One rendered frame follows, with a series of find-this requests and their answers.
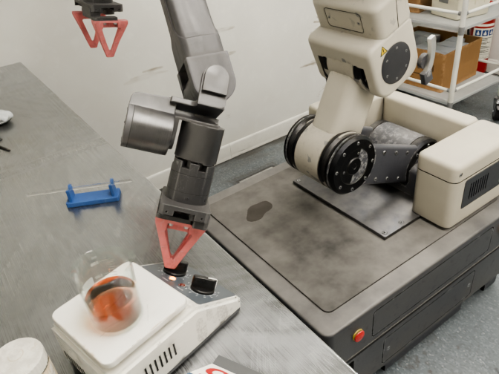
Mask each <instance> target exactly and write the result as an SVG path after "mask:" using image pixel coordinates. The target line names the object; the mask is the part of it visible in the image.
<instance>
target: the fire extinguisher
mask: <svg viewBox="0 0 499 374"><path fill-rule="evenodd" d="M495 20H496V19H493V20H490V21H488V22H485V23H482V24H479V25H477V26H475V27H472V28H469V29H467V35H471V36H479V37H483V39H482V43H481V47H480V55H479V59H485V60H488V59H489V51H490V47H491V43H492V36H493V32H494V28H495ZM486 67H487V63H484V62H478V64H477V71H479V72H482V73H486Z"/></svg>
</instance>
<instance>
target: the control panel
mask: <svg viewBox="0 0 499 374"><path fill-rule="evenodd" d="M142 267H143V268H144V269H145V270H147V271H148V272H150V273H152V274H153V275H154V276H156V277H157V278H159V279H161V280H162V281H163V282H165V283H167V284H168V285H170V286H171V287H172V288H174V289H176V290H177V291H178V292H180V293H181V294H183V295H185V296H186V297H187V298H189V299H190V300H192V301H194V302H195V303H196V304H199V305H201V304H206V303H209V302H213V301H217V300H220V299H224V298H229V297H232V296H235V294H234V293H232V292H230V291H229V290H227V289H225V288H223V287H222V286H220V285H219V284H217V285H216V287H215V291H214V293H213V294H212V295H201V294H198V293H196V292H194V291H192V290H191V284H192V279H193V275H202V274H201V273H199V272H197V271H196V270H194V269H193V268H191V267H189V266H188V268H187V271H186V275H185V276H183V277H175V280H172V279H170V277H174V276H171V275H168V274H166V273H165V272H164V271H163V268H164V263H157V264H152V265H147V266H142ZM202 276H204V275H202ZM180 283H184V284H186V285H185V286H181V285H180Z"/></svg>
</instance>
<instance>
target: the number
mask: <svg viewBox="0 0 499 374"><path fill-rule="evenodd" d="M193 373H194V374H231V373H228V372H226V371H224V370H221V369H219V368H217V367H214V366H212V365H211V366H208V367H205V368H203V369H201V370H198V371H196V372H193Z"/></svg>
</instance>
